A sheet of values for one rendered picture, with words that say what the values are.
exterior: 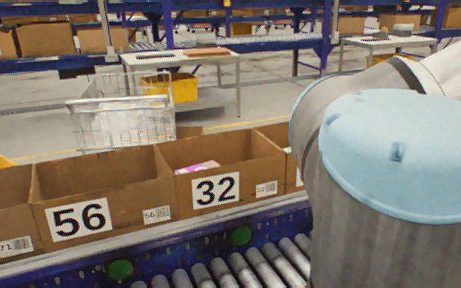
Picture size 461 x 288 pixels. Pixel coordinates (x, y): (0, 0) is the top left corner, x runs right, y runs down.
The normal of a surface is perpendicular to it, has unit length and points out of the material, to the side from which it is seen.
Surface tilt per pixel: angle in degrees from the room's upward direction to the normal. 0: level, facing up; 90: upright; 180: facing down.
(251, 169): 90
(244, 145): 90
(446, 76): 51
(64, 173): 90
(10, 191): 90
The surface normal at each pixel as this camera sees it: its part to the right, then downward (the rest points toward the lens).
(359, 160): -0.72, 0.22
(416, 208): -0.22, 0.35
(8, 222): 0.45, 0.41
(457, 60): -0.38, -0.52
